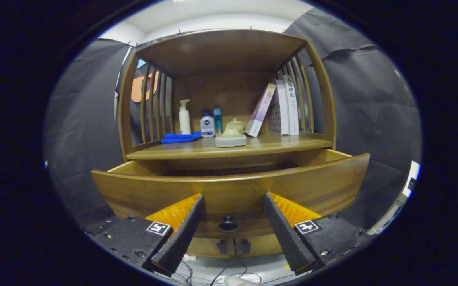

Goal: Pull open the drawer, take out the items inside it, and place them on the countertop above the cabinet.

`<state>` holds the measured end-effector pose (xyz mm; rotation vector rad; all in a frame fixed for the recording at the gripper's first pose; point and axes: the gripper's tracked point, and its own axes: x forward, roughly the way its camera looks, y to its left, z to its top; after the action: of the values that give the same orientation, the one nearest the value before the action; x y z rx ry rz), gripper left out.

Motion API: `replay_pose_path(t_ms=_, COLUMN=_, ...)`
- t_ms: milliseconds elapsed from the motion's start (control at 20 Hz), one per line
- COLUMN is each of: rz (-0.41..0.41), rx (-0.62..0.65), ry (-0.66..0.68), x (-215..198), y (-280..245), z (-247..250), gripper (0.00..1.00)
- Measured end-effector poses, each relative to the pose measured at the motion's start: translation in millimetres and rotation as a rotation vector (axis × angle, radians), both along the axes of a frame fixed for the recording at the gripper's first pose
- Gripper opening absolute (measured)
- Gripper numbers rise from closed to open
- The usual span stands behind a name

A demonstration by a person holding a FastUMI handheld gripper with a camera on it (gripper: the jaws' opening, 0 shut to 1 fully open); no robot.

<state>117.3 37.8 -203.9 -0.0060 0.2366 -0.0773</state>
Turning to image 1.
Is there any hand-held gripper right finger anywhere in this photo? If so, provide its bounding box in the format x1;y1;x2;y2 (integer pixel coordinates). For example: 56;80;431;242
263;192;378;276

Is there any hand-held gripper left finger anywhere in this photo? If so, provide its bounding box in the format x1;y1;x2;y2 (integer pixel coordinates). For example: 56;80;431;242
87;194;206;277

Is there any brown wooden drawer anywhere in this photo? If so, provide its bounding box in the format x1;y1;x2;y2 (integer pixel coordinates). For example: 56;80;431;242
91;149;371;239

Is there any wooden cabinet door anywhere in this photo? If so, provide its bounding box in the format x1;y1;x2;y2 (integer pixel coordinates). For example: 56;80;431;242
235;234;287;258
187;237;235;258

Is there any wooden countertop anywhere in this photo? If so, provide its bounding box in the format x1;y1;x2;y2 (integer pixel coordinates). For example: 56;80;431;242
126;132;334;161

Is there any brown wooden cabinet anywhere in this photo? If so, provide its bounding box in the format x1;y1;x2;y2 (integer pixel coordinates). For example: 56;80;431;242
91;29;371;259

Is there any white rounded object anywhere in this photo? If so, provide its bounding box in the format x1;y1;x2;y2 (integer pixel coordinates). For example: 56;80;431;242
224;276;261;286

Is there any blue folded cloth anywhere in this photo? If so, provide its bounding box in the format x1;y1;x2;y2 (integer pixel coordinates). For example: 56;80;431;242
160;131;203;144

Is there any white bottle with blue cap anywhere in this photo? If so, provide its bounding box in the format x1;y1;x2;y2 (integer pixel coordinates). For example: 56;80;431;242
200;109;215;138

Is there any white pump bottle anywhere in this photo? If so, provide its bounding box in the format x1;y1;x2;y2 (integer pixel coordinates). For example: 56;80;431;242
179;99;192;135

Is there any cream lidded tea bowl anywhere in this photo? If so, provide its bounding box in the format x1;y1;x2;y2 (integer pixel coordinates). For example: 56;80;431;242
227;118;245;133

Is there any grey patterned book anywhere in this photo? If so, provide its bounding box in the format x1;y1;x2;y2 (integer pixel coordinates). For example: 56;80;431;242
269;79;289;136

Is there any teal glass bottle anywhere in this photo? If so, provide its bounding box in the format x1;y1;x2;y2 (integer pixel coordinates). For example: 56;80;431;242
213;108;223;135

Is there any purple and white book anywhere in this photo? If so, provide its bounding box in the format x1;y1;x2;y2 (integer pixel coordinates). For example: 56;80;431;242
245;82;277;138

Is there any white appliance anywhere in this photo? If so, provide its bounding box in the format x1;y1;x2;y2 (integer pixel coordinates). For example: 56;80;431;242
368;160;421;235

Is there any black floor cable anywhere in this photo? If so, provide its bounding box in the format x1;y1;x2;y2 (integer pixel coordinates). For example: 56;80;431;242
172;260;262;286

